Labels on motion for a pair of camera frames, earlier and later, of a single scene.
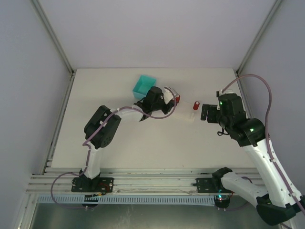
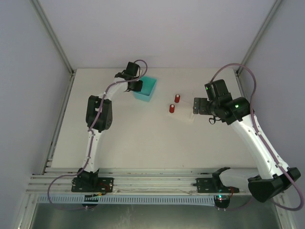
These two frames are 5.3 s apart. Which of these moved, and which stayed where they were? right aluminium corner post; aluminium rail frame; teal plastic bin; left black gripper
Moved: left black gripper
Stayed: aluminium rail frame; teal plastic bin; right aluminium corner post
